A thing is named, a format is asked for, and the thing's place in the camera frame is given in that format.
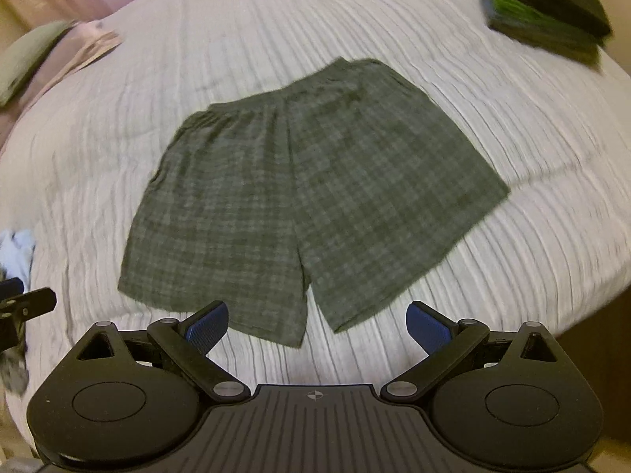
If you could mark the green pillow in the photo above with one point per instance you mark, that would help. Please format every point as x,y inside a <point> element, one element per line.
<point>27,54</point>

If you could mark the grey plaid shorts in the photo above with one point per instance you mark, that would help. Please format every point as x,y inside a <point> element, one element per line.
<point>296,197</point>

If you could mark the light blue cloth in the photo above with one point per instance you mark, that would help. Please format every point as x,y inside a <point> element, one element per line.
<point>16,251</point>

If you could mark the pink bed sheet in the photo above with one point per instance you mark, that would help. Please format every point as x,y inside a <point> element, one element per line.
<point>64,59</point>

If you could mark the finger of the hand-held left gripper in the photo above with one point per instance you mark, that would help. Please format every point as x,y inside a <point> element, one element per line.
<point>29,303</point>

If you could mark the stack of folded dark clothes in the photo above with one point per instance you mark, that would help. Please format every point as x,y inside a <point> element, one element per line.
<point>542,2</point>

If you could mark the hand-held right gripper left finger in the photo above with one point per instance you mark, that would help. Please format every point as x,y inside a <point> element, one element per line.
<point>209,327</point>

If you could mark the white ribbed bedspread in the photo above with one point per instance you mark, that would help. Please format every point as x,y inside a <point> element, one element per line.
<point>517,167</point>

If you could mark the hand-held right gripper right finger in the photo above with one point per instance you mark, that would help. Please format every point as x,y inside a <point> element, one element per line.
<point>425,329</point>

